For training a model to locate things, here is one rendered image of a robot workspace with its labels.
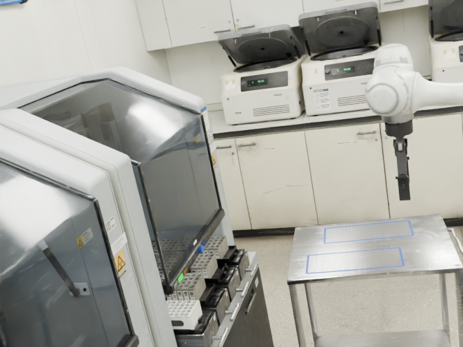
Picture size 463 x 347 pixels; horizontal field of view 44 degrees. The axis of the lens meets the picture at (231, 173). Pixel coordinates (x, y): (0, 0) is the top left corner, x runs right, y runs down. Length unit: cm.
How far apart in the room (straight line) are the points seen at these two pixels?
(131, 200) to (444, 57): 267
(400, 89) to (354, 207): 278
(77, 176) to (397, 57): 89
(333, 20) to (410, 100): 267
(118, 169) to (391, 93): 76
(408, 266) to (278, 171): 219
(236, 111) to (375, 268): 225
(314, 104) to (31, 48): 186
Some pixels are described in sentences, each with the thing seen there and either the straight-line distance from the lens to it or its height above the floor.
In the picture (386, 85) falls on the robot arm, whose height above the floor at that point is 156.
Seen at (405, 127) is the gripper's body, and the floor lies 139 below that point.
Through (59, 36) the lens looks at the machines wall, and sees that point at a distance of 353.
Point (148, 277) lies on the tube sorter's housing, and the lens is 174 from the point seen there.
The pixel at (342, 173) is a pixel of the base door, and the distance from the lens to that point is 406.
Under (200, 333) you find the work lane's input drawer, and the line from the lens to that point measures 192.
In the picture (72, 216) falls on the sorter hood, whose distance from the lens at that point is 139.
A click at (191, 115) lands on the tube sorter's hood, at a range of 218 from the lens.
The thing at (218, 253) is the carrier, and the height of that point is 86.
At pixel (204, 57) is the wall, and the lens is 472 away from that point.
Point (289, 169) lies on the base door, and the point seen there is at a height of 54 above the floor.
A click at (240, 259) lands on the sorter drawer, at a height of 80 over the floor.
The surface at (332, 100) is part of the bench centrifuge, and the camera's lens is 393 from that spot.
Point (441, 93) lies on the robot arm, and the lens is 147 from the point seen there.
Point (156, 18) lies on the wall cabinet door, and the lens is 446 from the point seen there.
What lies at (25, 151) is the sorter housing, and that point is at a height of 153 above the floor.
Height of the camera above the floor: 184
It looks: 18 degrees down
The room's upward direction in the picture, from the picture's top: 11 degrees counter-clockwise
